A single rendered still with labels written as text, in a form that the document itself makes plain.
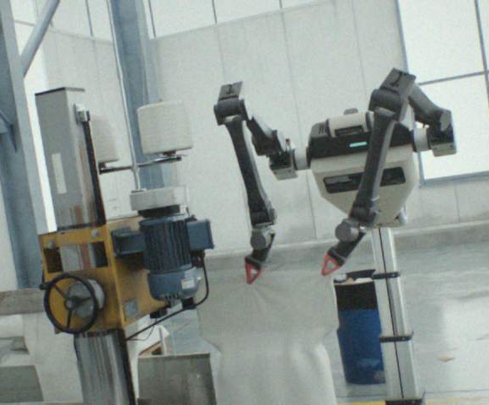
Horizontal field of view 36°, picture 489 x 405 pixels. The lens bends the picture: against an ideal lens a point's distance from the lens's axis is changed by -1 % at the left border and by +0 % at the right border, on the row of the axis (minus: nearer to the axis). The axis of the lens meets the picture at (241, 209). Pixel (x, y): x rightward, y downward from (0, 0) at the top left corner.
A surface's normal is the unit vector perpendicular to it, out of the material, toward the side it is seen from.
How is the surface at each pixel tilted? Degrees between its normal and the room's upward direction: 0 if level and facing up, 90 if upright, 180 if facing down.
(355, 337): 93
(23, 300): 90
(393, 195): 130
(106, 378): 90
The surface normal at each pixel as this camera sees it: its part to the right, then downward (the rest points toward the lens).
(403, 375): -0.33, 0.10
